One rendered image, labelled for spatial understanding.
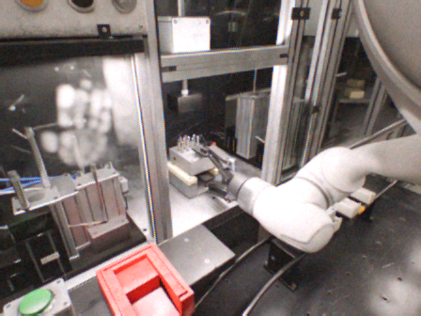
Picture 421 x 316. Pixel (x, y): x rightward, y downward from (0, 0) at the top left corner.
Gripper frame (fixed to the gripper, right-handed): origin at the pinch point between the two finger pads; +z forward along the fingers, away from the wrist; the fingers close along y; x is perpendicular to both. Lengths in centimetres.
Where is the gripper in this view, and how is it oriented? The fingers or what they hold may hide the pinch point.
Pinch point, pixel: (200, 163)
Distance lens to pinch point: 81.6
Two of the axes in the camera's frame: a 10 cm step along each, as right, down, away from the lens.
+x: -7.9, 3.0, -5.4
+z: -6.1, -3.6, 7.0
